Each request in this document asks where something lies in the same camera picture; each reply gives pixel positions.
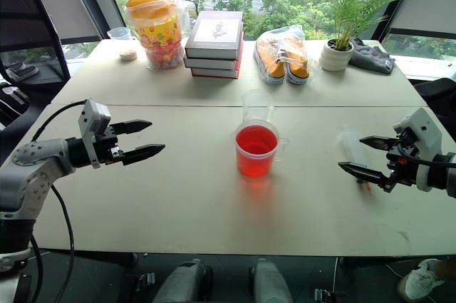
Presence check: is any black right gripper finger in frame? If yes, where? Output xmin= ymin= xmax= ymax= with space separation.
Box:
xmin=338 ymin=161 xmax=393 ymax=191
xmin=359 ymin=135 xmax=398 ymax=152

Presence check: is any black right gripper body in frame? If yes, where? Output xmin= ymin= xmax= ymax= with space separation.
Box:
xmin=380 ymin=130 xmax=425 ymax=194

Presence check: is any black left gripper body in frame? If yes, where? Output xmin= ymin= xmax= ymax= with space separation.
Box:
xmin=93 ymin=124 xmax=125 ymax=166

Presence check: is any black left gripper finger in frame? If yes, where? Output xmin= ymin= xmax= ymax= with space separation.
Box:
xmin=120 ymin=143 xmax=166 ymax=167
xmin=113 ymin=120 xmax=153 ymax=137

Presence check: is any clear plastic syringe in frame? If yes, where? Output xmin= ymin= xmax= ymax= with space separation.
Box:
xmin=336 ymin=125 xmax=373 ymax=196

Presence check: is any cup of red liquid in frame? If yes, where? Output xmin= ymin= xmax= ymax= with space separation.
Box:
xmin=234 ymin=120 xmax=291 ymax=179

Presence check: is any small clear empty cup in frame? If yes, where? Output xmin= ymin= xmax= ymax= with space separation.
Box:
xmin=241 ymin=88 xmax=274 ymax=124

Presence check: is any grey folded cloth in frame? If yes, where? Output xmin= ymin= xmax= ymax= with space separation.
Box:
xmin=348 ymin=37 xmax=396 ymax=75

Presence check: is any white ribbed plant pot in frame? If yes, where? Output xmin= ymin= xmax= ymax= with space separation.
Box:
xmin=319 ymin=38 xmax=355 ymax=72

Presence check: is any red cover book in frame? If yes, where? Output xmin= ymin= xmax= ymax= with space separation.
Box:
xmin=190 ymin=41 xmax=245 ymax=80

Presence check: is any orange lid candy jar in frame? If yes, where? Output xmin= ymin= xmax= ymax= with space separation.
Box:
xmin=124 ymin=0 xmax=191 ymax=71

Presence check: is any dark book with white pages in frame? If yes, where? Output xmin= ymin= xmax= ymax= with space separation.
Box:
xmin=183 ymin=37 xmax=245 ymax=71

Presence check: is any orange sneaker in plastic bag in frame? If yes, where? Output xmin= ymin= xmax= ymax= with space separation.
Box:
xmin=283 ymin=41 xmax=310 ymax=86
xmin=253 ymin=37 xmax=286 ymax=86

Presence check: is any white sneaker on floor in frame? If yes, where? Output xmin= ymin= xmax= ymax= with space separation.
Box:
xmin=397 ymin=258 xmax=446 ymax=302

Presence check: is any grey hardcover book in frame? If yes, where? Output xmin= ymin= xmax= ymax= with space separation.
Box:
xmin=184 ymin=10 xmax=244 ymax=61

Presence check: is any grey rounded robot leg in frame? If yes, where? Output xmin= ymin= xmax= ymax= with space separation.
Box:
xmin=151 ymin=259 xmax=214 ymax=303
xmin=251 ymin=258 xmax=294 ymax=303

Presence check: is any green palm plant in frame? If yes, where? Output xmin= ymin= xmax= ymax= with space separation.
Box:
xmin=329 ymin=0 xmax=410 ymax=51

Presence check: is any black office chair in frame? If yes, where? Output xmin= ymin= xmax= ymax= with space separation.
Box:
xmin=0 ymin=0 xmax=71 ymax=133

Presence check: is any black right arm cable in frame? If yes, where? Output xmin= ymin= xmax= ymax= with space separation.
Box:
xmin=397 ymin=130 xmax=456 ymax=169

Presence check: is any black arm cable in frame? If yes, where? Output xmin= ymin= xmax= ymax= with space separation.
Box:
xmin=29 ymin=100 xmax=88 ymax=303
xmin=397 ymin=130 xmax=456 ymax=169

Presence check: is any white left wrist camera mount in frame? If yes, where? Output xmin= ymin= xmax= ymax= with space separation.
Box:
xmin=78 ymin=98 xmax=112 ymax=170

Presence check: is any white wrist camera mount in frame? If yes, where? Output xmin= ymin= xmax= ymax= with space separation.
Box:
xmin=78 ymin=98 xmax=112 ymax=170
xmin=392 ymin=107 xmax=447 ymax=192

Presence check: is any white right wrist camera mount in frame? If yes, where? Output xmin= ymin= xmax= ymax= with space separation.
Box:
xmin=392 ymin=107 xmax=447 ymax=192

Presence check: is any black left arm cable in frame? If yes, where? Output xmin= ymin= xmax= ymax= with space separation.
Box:
xmin=29 ymin=100 xmax=88 ymax=303

